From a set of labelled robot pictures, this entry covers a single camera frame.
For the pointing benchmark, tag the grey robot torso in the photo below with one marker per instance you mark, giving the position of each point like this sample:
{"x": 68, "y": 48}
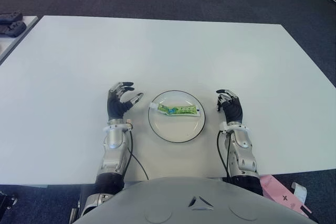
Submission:
{"x": 183, "y": 203}

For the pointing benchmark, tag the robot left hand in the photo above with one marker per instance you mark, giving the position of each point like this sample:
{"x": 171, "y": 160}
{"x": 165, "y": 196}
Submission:
{"x": 115, "y": 106}

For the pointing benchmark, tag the robot left arm silver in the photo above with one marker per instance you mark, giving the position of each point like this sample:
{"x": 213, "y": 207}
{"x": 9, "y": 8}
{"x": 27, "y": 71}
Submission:
{"x": 113, "y": 153}

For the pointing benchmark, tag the black game controller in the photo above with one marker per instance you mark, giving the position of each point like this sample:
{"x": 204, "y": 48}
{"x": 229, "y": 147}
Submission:
{"x": 10, "y": 16}
{"x": 13, "y": 29}

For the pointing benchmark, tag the white plate black rim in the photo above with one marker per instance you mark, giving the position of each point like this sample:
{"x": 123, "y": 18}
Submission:
{"x": 176, "y": 129}

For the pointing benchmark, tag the black metal bracket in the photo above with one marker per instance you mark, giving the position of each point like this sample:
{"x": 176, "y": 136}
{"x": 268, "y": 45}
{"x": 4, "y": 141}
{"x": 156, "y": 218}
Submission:
{"x": 6, "y": 200}

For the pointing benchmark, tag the white paper tag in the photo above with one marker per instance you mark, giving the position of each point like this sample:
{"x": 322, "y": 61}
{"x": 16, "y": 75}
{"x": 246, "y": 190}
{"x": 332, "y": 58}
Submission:
{"x": 299, "y": 192}

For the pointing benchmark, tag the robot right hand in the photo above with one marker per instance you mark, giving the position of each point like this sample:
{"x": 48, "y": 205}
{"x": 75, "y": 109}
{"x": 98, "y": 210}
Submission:
{"x": 232, "y": 110}

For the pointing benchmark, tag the robot right arm silver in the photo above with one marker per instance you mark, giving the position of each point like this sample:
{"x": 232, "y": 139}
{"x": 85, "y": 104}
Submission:
{"x": 242, "y": 155}

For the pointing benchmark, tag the pink cardboard box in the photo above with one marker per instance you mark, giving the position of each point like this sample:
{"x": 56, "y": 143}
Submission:
{"x": 277, "y": 192}

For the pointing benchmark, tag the green toothpaste tube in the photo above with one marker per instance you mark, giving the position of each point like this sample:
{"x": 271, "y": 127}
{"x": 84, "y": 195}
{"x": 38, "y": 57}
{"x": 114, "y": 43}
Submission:
{"x": 178, "y": 110}

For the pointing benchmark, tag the white side table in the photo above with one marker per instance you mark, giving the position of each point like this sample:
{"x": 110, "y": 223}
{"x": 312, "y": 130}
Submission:
{"x": 15, "y": 41}

